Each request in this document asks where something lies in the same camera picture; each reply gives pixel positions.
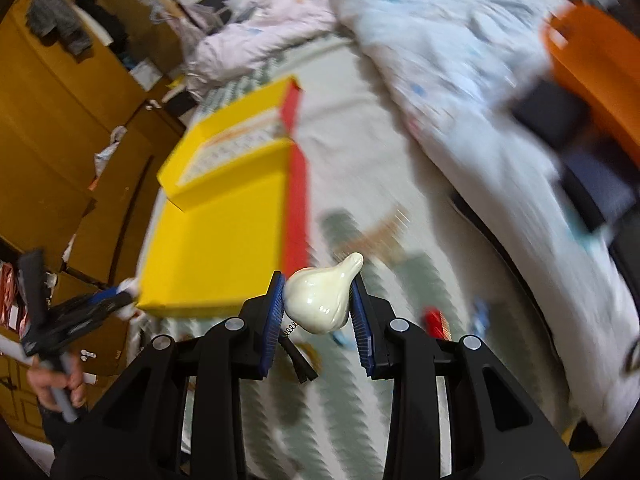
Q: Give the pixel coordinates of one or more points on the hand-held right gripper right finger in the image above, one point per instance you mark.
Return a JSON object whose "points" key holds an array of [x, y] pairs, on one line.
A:
{"points": [[361, 340]]}

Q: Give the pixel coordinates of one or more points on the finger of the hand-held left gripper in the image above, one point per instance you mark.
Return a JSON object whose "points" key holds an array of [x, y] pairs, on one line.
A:
{"points": [[107, 296], [100, 316]]}

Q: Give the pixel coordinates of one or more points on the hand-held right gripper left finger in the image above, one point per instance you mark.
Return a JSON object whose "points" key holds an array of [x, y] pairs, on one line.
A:
{"points": [[272, 330]]}

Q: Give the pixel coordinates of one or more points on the white garlic-shaped hair clip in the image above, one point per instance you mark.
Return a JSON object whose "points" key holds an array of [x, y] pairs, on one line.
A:
{"points": [[317, 300]]}

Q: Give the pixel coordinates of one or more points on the small red hair clip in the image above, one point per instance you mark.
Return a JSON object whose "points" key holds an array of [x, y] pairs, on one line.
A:
{"points": [[434, 322]]}

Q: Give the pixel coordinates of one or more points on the yellow cardboard box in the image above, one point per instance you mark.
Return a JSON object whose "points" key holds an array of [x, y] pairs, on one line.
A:
{"points": [[220, 240]]}

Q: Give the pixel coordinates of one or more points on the gold hair comb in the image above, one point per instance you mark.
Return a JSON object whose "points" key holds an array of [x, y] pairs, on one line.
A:
{"points": [[385, 227]]}

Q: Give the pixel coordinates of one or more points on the small blue hair clip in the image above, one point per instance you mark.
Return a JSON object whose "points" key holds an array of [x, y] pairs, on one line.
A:
{"points": [[481, 310]]}

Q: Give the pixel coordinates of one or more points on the person's left hand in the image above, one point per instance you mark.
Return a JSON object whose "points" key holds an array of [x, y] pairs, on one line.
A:
{"points": [[45, 385]]}

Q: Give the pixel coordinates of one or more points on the crumpled white paper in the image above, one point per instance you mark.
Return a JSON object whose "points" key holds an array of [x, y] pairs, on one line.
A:
{"points": [[107, 155]]}

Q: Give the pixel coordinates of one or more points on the tree print bed sheet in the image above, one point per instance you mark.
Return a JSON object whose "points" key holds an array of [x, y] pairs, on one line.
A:
{"points": [[360, 170]]}

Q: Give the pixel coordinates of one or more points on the wooden cabinet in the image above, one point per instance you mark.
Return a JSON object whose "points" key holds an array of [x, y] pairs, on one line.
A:
{"points": [[50, 120]]}

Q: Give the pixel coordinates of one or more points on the small white box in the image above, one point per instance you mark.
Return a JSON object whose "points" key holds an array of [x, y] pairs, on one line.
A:
{"points": [[146, 72]]}

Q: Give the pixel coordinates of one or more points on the dark blue object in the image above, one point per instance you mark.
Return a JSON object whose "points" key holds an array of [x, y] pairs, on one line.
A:
{"points": [[595, 195]]}

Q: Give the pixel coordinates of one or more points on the grey cloth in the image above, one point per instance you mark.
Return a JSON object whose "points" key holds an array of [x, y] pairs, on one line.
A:
{"points": [[55, 17]]}

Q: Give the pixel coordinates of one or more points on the white patterned quilt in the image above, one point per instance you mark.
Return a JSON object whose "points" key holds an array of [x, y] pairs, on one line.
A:
{"points": [[450, 60]]}

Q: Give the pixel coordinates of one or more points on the black object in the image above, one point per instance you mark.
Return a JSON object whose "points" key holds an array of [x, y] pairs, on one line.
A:
{"points": [[550, 115]]}

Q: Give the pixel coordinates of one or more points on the pink patterned blanket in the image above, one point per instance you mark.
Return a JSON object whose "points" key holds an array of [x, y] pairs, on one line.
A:
{"points": [[250, 30]]}

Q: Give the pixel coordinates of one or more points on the orange bag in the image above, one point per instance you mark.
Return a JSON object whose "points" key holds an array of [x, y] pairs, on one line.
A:
{"points": [[600, 70]]}

